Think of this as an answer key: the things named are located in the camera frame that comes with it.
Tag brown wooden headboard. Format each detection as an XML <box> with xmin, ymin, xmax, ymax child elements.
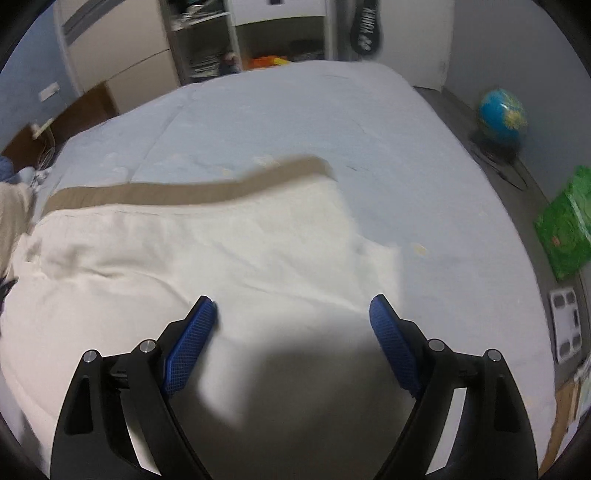
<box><xmin>2</xmin><ymin>85</ymin><xmax>118</xmax><ymax>171</ymax></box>

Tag blue globe on stand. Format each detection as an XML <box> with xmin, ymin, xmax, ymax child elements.
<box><xmin>471</xmin><ymin>89</ymin><xmax>528</xmax><ymax>162</ymax></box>

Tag white wall socket with cables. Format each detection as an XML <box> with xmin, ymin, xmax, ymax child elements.
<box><xmin>31</xmin><ymin>119</ymin><xmax>58</xmax><ymax>169</ymax></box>

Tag orange toy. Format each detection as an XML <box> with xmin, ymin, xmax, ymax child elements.
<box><xmin>249</xmin><ymin>54</ymin><xmax>291</xmax><ymax>69</ymax></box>

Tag brown cardboard piece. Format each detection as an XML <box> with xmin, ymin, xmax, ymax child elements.
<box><xmin>538</xmin><ymin>369</ymin><xmax>583</xmax><ymax>476</ymax></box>

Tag white drawer cabinet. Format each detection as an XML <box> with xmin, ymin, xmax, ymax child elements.
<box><xmin>228</xmin><ymin>0</ymin><xmax>333</xmax><ymax>70</ymax></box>

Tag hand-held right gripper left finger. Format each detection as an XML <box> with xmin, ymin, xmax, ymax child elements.
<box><xmin>50</xmin><ymin>295</ymin><xmax>218</xmax><ymax>480</ymax></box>

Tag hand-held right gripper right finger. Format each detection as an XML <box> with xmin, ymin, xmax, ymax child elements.
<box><xmin>369</xmin><ymin>294</ymin><xmax>540</xmax><ymax>480</ymax></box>

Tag white bathroom scale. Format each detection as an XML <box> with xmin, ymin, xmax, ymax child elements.
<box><xmin>549</xmin><ymin>287</ymin><xmax>583</xmax><ymax>365</ymax></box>

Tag grey cluttered shelf unit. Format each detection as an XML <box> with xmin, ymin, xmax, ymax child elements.
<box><xmin>159</xmin><ymin>0</ymin><xmax>241</xmax><ymax>86</ymax></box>

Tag cream puffer jacket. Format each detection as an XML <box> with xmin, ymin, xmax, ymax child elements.
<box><xmin>0</xmin><ymin>156</ymin><xmax>467</xmax><ymax>480</ymax></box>

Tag green shopping bag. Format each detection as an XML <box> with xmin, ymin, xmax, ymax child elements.
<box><xmin>533</xmin><ymin>165</ymin><xmax>591</xmax><ymax>282</ymax></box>

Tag black racket bag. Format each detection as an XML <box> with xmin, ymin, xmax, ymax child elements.
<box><xmin>346</xmin><ymin>0</ymin><xmax>386</xmax><ymax>58</ymax></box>

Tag bed with blue-grey sheet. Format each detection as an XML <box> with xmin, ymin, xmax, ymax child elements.
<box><xmin>0</xmin><ymin>60</ymin><xmax>557</xmax><ymax>480</ymax></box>

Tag cream wardrobe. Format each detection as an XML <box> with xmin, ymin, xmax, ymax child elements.
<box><xmin>53</xmin><ymin>0</ymin><xmax>178</xmax><ymax>116</ymax></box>

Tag blue cloth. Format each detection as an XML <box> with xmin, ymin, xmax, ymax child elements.
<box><xmin>0</xmin><ymin>156</ymin><xmax>35</xmax><ymax>185</ymax></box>

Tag white door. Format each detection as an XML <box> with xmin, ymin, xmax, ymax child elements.
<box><xmin>379</xmin><ymin>0</ymin><xmax>455</xmax><ymax>90</ymax></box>

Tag cream cloth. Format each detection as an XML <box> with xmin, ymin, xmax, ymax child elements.
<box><xmin>0</xmin><ymin>182</ymin><xmax>35</xmax><ymax>278</ymax></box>

